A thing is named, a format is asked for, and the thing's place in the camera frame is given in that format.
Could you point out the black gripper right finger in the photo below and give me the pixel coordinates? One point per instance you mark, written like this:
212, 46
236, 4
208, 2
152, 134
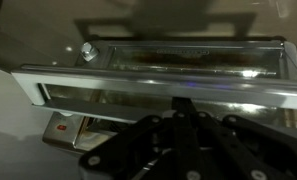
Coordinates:
241, 150

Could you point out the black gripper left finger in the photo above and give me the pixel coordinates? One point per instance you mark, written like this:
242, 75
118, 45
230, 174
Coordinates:
148, 150

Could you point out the silver mini toaster oven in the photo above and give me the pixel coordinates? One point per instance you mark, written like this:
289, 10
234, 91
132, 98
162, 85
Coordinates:
63, 133

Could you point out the silver oven knob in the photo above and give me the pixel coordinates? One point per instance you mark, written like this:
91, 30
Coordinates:
89, 51

